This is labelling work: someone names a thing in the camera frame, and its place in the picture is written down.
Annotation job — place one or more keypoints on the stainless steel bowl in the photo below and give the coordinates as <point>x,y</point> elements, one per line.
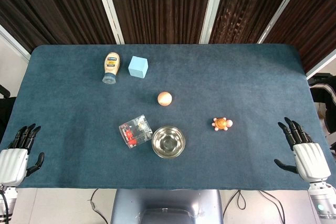
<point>168,142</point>

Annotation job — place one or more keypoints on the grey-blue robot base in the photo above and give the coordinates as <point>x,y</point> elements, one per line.
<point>168,203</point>

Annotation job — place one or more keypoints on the black chair with jacket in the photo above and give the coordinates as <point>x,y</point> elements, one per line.
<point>324,98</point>

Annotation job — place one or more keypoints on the white partition post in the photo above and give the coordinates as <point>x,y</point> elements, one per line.
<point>109,6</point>
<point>284,6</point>
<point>212,6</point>

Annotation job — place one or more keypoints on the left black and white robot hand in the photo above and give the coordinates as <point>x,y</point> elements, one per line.
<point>13,163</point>

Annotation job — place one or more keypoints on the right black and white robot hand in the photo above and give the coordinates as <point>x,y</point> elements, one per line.
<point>311,161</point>

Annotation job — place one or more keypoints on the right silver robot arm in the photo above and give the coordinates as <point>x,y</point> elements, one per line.
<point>323,200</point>

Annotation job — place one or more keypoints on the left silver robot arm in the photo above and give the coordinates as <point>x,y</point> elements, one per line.
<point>9,200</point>

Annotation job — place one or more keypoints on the light blue foam cube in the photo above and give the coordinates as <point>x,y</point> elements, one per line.
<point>137,68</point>

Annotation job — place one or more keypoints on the white partition rail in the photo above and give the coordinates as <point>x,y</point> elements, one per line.
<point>14,43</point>
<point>321,66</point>

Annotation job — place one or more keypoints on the black office chair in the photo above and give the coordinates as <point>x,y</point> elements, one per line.
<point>5,103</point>

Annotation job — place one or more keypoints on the clear plastic box red contents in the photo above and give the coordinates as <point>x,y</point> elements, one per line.
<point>135,132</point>

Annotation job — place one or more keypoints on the small orange turtle toy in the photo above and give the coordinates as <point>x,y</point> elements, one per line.
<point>221,124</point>

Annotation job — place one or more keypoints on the dark brown curtain panel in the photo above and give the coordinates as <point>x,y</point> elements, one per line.
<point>244,6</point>
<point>52,6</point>
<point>315,19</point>
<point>162,6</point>

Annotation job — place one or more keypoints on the blue tablecloth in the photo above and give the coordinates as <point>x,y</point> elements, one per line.
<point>210,77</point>

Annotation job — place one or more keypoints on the wooden ball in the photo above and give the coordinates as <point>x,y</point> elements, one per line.
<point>165,99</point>

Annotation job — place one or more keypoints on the mayonnaise squeeze bottle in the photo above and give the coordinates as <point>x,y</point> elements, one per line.
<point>112,66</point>

